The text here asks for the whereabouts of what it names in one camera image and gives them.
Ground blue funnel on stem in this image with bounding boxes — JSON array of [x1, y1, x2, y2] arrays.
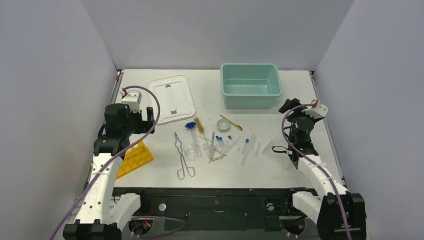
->
[[185, 121, 202, 157]]

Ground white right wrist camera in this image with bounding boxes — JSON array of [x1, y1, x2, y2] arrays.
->
[[301, 100, 329, 120]]

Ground yellow test tube rack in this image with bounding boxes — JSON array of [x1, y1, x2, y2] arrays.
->
[[89, 141, 154, 181]]

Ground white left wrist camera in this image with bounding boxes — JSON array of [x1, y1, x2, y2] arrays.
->
[[121, 90, 142, 113]]

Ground brown test tube brush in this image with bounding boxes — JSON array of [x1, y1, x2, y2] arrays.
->
[[194, 116, 209, 143]]

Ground small glass beaker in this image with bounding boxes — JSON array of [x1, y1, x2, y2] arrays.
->
[[183, 144, 198, 159]]

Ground clear glass test tube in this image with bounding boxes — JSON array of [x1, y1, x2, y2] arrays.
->
[[241, 133, 257, 153]]

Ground teal plastic bin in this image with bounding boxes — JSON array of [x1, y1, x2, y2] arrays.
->
[[220, 63, 283, 109]]

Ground metal crucible tongs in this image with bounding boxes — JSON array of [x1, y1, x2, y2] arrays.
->
[[174, 132, 196, 180]]

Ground blue capped vial pair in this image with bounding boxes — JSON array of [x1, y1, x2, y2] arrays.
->
[[215, 136, 224, 143]]

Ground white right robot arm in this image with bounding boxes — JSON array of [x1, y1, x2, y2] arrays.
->
[[279, 98, 367, 240]]

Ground red yellow plastic spatula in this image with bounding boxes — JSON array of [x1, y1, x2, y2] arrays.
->
[[220, 114, 243, 131]]

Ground glass watch dish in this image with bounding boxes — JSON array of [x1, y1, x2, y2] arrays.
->
[[216, 119, 231, 132]]

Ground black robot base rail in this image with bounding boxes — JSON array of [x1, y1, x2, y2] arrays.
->
[[112, 187, 317, 236]]

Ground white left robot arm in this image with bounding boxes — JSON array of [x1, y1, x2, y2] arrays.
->
[[62, 103, 157, 240]]

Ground white plastic bin lid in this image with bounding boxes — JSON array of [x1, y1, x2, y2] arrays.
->
[[148, 75, 196, 125]]

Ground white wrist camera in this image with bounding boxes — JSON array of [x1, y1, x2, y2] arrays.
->
[[301, 100, 329, 120], [121, 90, 142, 113]]

